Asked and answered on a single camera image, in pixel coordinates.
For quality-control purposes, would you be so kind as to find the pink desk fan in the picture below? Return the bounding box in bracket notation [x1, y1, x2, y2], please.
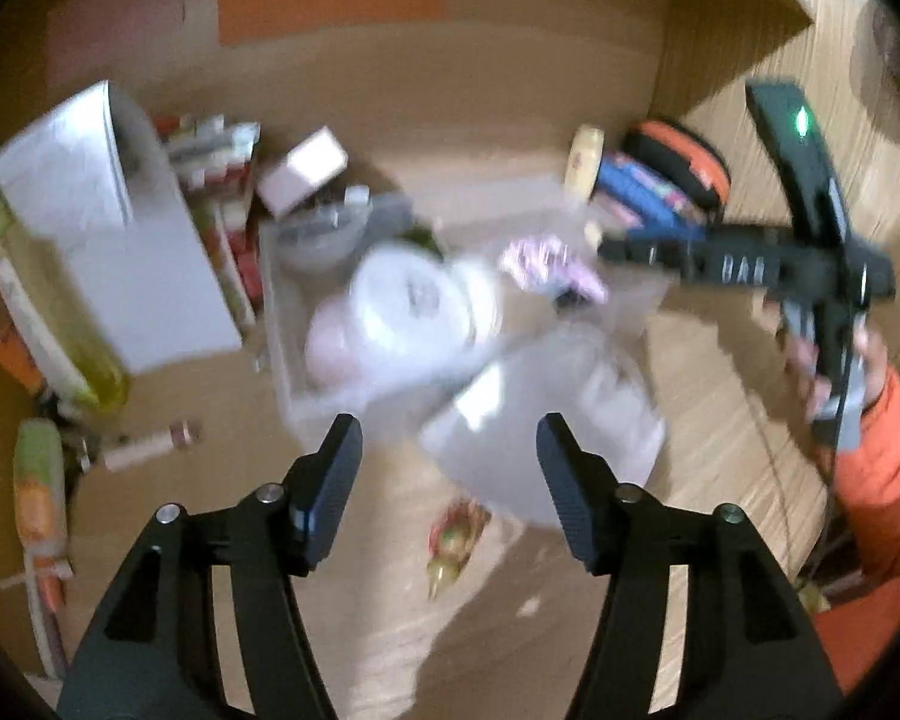
[304, 246, 505, 392]

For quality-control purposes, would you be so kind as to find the gold foil wrapper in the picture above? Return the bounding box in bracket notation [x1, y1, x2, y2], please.
[426, 499, 494, 602]

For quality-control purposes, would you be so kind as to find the person's right hand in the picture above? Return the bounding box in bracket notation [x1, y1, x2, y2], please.
[780, 313, 892, 422]

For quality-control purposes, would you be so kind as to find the small white box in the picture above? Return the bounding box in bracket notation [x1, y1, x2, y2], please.
[259, 127, 348, 215]

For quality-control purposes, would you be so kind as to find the folded white paper sheet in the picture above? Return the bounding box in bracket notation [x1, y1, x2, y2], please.
[0, 81, 242, 374]

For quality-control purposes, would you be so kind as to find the white cable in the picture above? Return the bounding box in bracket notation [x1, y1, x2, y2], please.
[0, 566, 46, 595]

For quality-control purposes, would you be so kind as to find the white cloth bag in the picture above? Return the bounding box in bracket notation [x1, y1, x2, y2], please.
[418, 321, 668, 527]

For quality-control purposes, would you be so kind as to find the pink paper wall note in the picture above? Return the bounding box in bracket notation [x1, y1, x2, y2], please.
[45, 0, 188, 89]

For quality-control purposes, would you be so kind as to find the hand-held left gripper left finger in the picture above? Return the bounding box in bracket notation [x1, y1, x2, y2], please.
[58, 414, 363, 720]

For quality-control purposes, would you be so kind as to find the wooden desktop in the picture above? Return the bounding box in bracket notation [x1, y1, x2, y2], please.
[15, 112, 841, 720]

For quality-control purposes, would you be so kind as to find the orange green squeeze bottle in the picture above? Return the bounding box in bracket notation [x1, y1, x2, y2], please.
[13, 420, 74, 583]

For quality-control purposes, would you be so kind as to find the red pen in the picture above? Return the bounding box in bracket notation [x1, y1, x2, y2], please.
[36, 576, 67, 680]

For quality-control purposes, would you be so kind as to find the black orange zip case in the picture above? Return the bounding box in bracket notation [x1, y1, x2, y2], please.
[622, 118, 732, 220]

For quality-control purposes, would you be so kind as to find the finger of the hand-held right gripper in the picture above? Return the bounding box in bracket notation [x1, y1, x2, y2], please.
[615, 258, 710, 287]
[597, 234, 707, 262]

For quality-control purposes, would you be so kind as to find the pink rope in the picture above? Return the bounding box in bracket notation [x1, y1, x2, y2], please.
[499, 235, 610, 306]

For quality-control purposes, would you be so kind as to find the small yellow lotion bottle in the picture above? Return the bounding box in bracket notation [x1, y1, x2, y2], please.
[564, 125, 607, 205]

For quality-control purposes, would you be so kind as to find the pink lip balm stick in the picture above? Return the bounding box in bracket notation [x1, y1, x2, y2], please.
[103, 422, 202, 473]

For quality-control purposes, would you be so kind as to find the person's right forearm orange sleeve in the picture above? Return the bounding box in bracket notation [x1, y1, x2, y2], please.
[810, 366, 900, 687]

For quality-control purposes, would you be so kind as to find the blue pencil case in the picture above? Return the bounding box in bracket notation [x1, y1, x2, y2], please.
[596, 151, 710, 232]

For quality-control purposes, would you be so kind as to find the orange paper wall note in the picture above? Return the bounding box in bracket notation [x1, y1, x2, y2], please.
[217, 0, 451, 46]

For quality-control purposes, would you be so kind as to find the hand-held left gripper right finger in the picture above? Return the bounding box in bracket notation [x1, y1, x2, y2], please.
[536, 412, 845, 720]

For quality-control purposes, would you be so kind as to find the yellow green spray bottle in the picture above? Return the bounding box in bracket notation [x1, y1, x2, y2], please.
[0, 169, 131, 415]

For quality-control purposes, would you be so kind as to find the clear plastic storage box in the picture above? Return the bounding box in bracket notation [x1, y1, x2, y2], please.
[259, 180, 662, 430]

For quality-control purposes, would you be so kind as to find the white floral tube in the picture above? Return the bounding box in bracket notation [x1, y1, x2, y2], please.
[0, 255, 95, 407]

